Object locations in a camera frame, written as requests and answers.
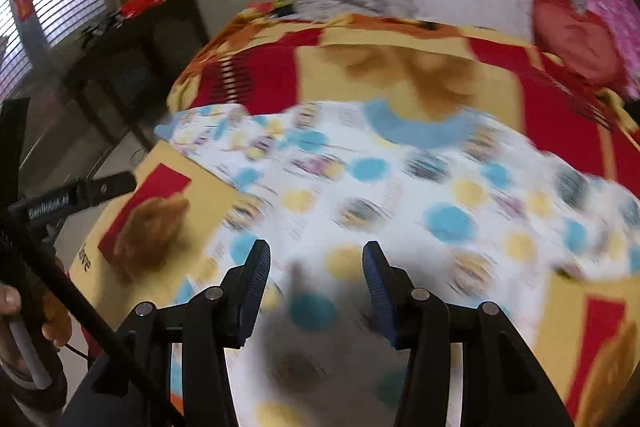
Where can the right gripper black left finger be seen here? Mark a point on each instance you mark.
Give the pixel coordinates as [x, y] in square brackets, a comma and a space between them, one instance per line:
[182, 347]

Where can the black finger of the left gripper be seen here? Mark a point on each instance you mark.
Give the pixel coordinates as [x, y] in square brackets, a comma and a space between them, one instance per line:
[66, 200]

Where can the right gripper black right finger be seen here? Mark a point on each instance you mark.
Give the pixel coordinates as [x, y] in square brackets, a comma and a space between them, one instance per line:
[503, 384]

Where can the white cartoon print baby garment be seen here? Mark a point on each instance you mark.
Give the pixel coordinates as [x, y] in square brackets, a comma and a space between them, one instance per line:
[470, 208]

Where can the person's left hand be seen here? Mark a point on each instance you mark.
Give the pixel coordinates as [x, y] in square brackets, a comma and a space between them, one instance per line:
[34, 326]

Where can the red yellow orange fleece blanket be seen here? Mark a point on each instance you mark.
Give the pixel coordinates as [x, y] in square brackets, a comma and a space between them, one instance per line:
[152, 245]

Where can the dark wooden side table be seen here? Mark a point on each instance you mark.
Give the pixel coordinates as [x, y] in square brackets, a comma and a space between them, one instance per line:
[130, 68]

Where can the red heart cushion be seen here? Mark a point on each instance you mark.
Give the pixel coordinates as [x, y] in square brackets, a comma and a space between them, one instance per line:
[582, 41]

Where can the pink patterned quilt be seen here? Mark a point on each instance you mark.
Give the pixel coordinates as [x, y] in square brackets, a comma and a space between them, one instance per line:
[623, 19]

